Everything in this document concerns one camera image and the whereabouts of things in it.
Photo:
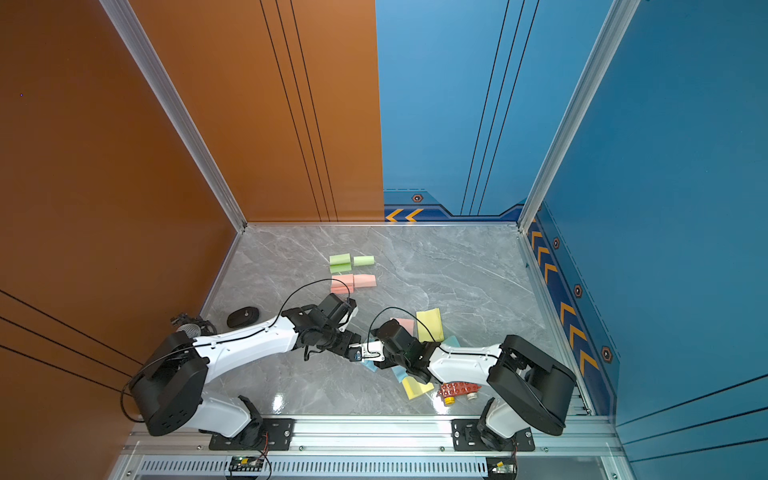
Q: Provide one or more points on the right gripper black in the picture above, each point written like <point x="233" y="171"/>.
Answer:
<point x="384" y="365"/>

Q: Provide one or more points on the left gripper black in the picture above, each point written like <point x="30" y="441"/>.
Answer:
<point x="349" y="337"/>

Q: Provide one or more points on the blue memo pad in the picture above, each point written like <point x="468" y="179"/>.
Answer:
<point x="369" y="365"/>
<point x="400" y="373"/>
<point x="451" y="341"/>

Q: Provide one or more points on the torn pink memo page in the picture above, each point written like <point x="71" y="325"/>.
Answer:
<point x="364" y="281"/>

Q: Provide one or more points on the green memo pad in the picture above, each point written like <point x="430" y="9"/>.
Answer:
<point x="340" y="263"/>

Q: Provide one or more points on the torn green memo page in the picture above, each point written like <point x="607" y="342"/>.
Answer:
<point x="363" y="261"/>

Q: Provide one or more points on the pink fanned memo pad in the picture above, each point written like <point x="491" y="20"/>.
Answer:
<point x="342" y="285"/>

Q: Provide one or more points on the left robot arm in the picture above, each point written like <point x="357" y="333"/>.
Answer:
<point x="172" y="388"/>

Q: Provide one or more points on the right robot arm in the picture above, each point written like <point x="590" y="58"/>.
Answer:
<point x="532" y="390"/>

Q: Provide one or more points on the yellow memo pad front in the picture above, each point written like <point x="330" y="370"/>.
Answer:
<point x="414" y="389"/>

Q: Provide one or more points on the yellow memo pad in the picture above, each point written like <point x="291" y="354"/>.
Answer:
<point x="429" y="325"/>
<point x="414" y="389"/>

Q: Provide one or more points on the red toy car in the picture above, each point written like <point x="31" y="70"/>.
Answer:
<point x="449" y="392"/>

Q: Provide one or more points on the black computer mouse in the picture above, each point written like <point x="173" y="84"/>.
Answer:
<point x="243" y="317"/>

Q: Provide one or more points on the black microphone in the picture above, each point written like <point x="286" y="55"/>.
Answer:
<point x="193" y="326"/>

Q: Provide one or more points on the right circuit board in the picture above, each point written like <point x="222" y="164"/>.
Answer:
<point x="501" y="468"/>

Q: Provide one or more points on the circuit board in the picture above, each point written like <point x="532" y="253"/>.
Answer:
<point x="249" y="465"/>
<point x="501" y="468"/>

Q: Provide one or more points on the left circuit board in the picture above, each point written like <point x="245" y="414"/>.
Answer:
<point x="249" y="465"/>

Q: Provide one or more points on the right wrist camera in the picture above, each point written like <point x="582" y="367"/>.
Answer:
<point x="366" y="351"/>

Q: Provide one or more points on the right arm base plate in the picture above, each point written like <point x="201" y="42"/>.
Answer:
<point x="468" y="433"/>

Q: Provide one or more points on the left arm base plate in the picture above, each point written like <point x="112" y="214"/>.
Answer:
<point x="270" y="433"/>

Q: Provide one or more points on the aluminium front rail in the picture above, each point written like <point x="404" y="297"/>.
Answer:
<point x="378" y="447"/>

